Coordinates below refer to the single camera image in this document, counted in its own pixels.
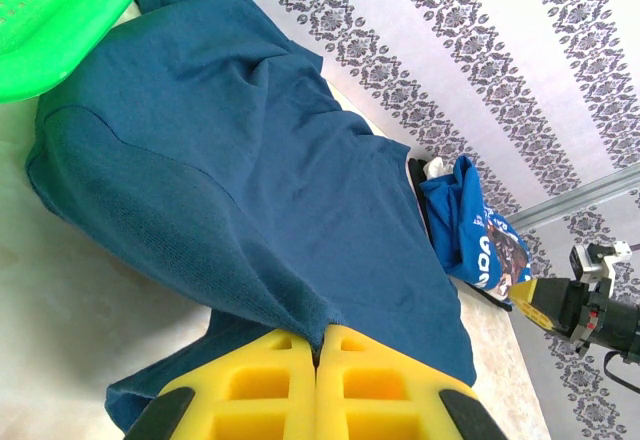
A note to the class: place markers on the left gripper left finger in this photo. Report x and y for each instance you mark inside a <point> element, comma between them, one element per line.
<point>250,395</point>

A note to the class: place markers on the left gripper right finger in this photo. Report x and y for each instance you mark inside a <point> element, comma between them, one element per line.
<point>380,395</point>

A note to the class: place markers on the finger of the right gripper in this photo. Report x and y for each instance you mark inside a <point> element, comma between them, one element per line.
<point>535,305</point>

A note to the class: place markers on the navy blue t-shirt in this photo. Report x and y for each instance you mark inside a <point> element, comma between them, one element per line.
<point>250,160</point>

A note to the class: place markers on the white folded t-shirt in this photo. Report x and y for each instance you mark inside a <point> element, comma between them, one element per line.
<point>436,167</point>

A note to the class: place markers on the green plastic basket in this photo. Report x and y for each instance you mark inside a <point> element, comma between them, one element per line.
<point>50,20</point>

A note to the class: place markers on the aluminium frame post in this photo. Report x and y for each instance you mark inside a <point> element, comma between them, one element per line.
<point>575,199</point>

